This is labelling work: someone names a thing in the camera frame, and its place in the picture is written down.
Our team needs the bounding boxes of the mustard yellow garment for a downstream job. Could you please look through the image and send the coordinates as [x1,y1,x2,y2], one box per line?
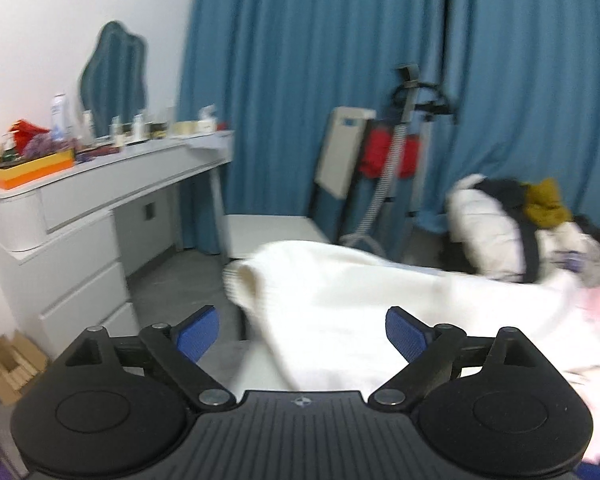
[524,178,572,230]

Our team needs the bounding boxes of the orange tray with items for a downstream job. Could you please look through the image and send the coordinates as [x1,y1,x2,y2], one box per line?
[0,151,74,190]

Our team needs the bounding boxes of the garment steamer stand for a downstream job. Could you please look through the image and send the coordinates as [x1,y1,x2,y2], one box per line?
[338,64,457,256]

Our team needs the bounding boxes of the red garment on stand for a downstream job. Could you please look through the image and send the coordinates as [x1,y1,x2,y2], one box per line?
[358,126,420,179]

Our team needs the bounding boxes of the wavy blue framed mirror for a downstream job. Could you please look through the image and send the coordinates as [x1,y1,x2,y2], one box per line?
[79,21,147,139]

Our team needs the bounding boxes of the blue curtain right panel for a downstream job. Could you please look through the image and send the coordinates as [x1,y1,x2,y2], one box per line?
[422,0,600,229]

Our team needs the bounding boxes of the tissue box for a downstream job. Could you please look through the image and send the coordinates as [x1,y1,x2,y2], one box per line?
[196,104,218,134]

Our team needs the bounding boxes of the black and white chair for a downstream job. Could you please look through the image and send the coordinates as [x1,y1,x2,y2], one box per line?
[225,106,376,260]

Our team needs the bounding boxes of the white zip sweatshirt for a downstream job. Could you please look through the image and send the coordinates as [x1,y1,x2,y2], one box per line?
[223,240,600,463]

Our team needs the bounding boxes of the blue curtain panel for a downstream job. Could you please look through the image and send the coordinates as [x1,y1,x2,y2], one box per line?
[422,0,600,229]
[176,0,441,240]

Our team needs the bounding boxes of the cardboard box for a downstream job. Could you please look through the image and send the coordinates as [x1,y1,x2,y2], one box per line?
[0,330,50,405]

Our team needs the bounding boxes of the white spray bottle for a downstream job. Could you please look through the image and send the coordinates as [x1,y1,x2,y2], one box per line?
[50,93,70,142]

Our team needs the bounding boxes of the grey white crumpled clothes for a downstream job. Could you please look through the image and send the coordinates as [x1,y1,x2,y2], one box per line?
[535,222,600,288]

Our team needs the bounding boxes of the blue curtain left panel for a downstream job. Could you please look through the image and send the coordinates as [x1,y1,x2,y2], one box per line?
[176,0,441,240]

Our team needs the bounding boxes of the white dressing table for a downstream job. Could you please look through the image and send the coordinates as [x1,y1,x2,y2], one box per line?
[0,130,234,358]

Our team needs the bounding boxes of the white puffer jacket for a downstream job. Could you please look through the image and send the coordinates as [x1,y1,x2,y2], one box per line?
[446,174,501,281]

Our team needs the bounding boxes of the black garment on pile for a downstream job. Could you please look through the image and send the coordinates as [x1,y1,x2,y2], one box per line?
[474,179,540,284]

